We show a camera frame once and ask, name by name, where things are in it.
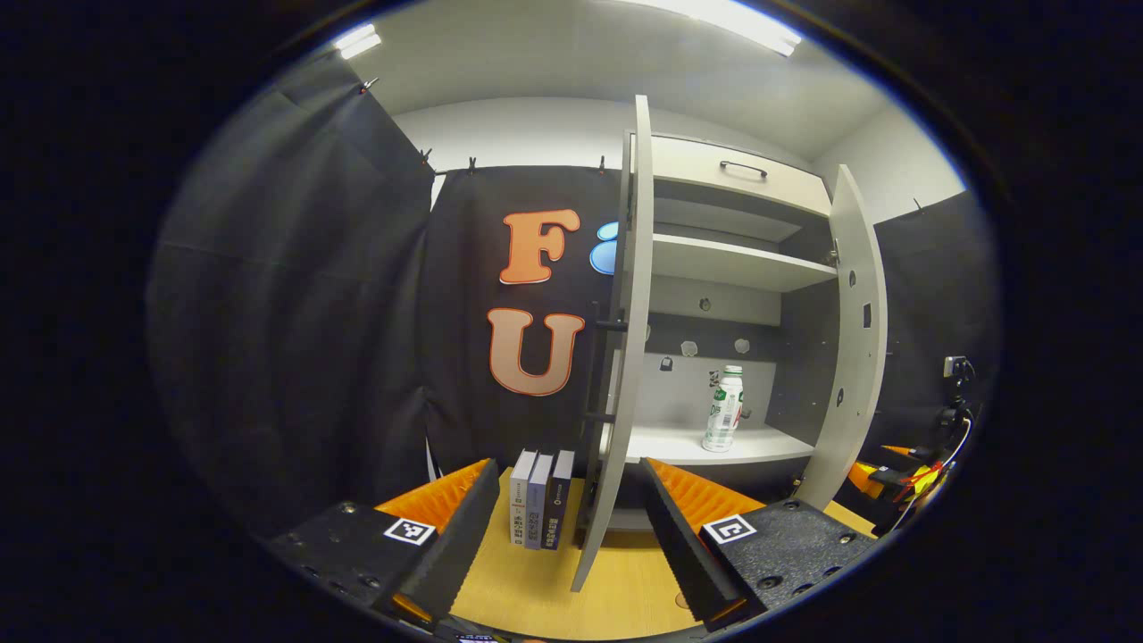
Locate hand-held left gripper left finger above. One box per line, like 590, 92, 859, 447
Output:
268, 457, 501, 626

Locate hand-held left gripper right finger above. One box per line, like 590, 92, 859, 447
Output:
638, 455, 880, 630

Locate white cabinet door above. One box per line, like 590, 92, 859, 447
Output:
571, 95, 655, 592
793, 163, 889, 512

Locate white plastic bottle green label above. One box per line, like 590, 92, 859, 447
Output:
701, 364, 745, 453

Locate white book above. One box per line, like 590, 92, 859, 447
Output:
509, 449, 539, 546

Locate pale grey book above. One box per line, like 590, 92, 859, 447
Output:
525, 454, 555, 550

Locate dark navy book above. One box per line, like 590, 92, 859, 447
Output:
543, 449, 577, 550

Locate white cabinet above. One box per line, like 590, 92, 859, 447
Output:
625, 134, 840, 537

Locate black backdrop cloth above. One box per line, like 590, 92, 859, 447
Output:
147, 54, 997, 537

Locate white cabinet drawer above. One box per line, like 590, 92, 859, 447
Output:
632, 134, 833, 218

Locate long ceiling light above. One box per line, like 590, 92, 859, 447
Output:
616, 0, 805, 57

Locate short ceiling light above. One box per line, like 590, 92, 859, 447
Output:
333, 22, 383, 61

